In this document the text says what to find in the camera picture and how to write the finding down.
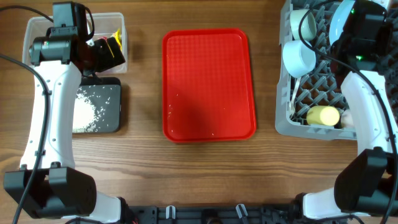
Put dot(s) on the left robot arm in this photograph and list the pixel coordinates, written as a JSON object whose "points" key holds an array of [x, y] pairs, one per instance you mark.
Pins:
{"points": [[47, 185]]}

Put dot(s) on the white rice pile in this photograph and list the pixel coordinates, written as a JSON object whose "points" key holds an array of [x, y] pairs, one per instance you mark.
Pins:
{"points": [[89, 110]]}

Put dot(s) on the red serving tray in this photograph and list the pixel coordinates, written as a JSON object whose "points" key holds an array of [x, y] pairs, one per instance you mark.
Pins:
{"points": [[207, 92]]}

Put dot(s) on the light blue bowl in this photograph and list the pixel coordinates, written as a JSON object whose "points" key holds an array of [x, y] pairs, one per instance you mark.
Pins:
{"points": [[298, 59]]}

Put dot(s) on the black plastic tray bin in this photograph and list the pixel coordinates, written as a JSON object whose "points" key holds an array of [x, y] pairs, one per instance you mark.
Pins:
{"points": [[113, 89]]}

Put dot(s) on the red snack wrapper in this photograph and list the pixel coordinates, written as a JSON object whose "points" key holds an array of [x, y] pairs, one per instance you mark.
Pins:
{"points": [[102, 38]]}

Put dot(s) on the white plastic fork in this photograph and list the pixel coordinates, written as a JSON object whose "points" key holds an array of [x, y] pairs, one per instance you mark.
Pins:
{"points": [[292, 100]]}

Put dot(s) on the yellow plastic cup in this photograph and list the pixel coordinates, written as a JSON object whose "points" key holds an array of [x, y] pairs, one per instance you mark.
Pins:
{"points": [[323, 115]]}

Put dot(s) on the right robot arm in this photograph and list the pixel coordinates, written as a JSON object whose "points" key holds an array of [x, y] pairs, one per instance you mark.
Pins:
{"points": [[368, 185]]}

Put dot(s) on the clear plastic bin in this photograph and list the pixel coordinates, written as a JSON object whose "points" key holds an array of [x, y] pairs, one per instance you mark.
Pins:
{"points": [[106, 24]]}

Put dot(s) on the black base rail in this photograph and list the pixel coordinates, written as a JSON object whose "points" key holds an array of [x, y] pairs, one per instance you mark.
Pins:
{"points": [[203, 215]]}

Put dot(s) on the pink plastic cup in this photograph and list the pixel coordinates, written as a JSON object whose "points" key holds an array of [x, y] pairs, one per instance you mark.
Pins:
{"points": [[346, 119]]}

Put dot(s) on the grey dishwasher rack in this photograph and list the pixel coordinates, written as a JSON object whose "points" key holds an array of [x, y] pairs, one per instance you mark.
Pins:
{"points": [[318, 88]]}

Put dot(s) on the light blue plate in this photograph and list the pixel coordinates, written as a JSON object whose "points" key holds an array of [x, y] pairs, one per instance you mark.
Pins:
{"points": [[339, 19]]}

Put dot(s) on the yellow snack wrapper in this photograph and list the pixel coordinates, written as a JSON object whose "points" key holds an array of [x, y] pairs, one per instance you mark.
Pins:
{"points": [[118, 38]]}

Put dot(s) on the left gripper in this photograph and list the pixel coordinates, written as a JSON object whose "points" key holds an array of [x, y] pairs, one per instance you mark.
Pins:
{"points": [[107, 61]]}

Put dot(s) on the mint green bowl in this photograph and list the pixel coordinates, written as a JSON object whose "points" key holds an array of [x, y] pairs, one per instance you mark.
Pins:
{"points": [[308, 27]]}

